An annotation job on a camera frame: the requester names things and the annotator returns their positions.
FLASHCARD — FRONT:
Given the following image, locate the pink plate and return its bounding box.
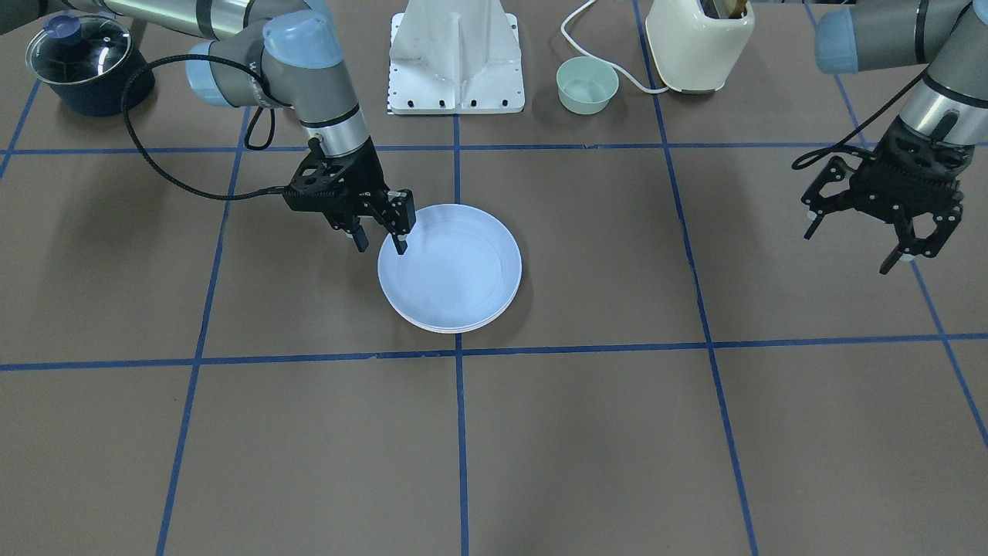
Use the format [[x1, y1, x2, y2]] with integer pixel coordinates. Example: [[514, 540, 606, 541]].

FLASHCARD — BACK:
[[391, 297, 516, 334]]

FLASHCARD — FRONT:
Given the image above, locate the white toaster cable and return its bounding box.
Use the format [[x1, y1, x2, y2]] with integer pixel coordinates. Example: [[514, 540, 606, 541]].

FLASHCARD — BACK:
[[560, 0, 669, 95]]

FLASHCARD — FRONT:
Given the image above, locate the green bowl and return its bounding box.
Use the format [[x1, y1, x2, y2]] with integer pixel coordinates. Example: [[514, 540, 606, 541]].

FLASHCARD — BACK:
[[555, 56, 620, 116]]

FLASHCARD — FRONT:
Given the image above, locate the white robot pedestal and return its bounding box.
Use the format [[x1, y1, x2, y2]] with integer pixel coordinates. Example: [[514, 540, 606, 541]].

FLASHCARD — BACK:
[[387, 1, 526, 116]]

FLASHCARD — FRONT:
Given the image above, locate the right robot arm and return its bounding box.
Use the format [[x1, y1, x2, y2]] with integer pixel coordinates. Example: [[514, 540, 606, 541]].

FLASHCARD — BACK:
[[66, 1, 415, 254]]

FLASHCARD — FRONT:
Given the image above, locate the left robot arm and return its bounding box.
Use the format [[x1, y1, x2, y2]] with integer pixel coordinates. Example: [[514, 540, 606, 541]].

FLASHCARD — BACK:
[[793, 1, 987, 274]]

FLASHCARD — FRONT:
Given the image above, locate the toast slice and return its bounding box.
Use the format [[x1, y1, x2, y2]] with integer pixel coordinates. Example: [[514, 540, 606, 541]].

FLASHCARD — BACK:
[[701, 0, 749, 20]]

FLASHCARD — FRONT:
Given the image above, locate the cream toaster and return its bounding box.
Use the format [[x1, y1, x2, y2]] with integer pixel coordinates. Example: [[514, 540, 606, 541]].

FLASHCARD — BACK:
[[645, 1, 756, 94]]

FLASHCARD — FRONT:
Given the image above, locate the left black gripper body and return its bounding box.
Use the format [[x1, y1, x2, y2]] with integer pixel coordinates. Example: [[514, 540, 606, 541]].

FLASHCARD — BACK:
[[840, 116, 974, 225]]

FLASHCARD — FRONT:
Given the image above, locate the light blue plate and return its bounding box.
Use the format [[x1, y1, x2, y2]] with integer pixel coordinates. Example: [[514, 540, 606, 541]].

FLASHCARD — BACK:
[[377, 204, 523, 307]]

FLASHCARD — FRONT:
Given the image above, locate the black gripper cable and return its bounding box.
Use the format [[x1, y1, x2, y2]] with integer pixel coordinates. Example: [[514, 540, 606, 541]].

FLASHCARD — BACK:
[[120, 56, 298, 202]]

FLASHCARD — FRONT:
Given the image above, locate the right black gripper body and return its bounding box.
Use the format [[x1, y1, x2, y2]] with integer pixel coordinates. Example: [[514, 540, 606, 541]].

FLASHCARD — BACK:
[[282, 137, 391, 232]]

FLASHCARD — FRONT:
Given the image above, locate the glass pot lid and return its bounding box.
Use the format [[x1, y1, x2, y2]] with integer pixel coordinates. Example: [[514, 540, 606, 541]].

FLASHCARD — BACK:
[[25, 13, 135, 85]]

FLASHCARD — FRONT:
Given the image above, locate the dark blue pot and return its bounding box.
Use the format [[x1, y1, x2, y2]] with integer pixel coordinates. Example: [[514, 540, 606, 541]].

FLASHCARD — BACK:
[[40, 42, 156, 117]]

